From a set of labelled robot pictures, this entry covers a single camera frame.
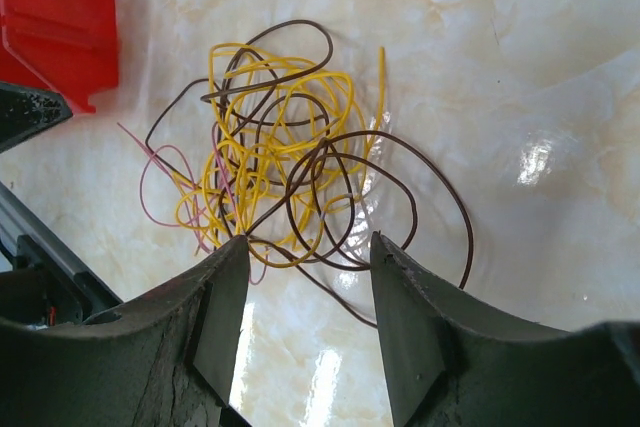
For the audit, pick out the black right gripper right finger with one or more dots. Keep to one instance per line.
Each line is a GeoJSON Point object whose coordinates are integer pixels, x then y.
{"type": "Point", "coordinates": [451, 359]}

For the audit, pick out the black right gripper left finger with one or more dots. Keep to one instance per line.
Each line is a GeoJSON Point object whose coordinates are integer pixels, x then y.
{"type": "Point", "coordinates": [165, 358]}

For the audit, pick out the red plastic tray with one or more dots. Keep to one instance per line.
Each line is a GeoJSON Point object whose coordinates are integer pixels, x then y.
{"type": "Point", "coordinates": [68, 47]}

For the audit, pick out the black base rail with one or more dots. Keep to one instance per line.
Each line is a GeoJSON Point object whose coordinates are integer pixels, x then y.
{"type": "Point", "coordinates": [47, 284]}

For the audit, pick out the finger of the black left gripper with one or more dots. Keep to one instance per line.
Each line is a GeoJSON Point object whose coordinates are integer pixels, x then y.
{"type": "Point", "coordinates": [27, 112]}

